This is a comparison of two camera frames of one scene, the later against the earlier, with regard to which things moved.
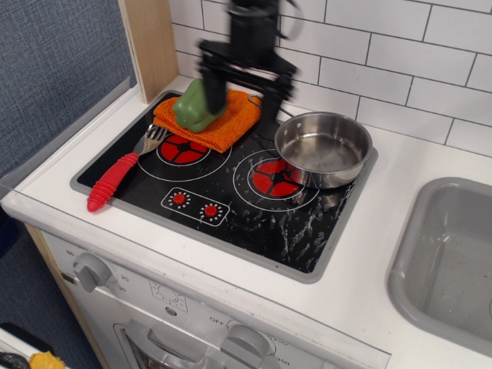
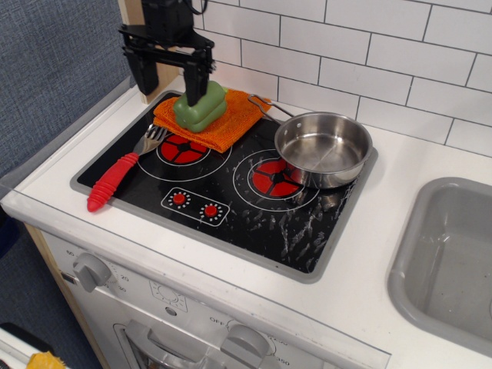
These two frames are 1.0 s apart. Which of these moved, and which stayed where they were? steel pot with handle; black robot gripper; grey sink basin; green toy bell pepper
Moved: black robot gripper
Stayed: grey sink basin; steel pot with handle; green toy bell pepper
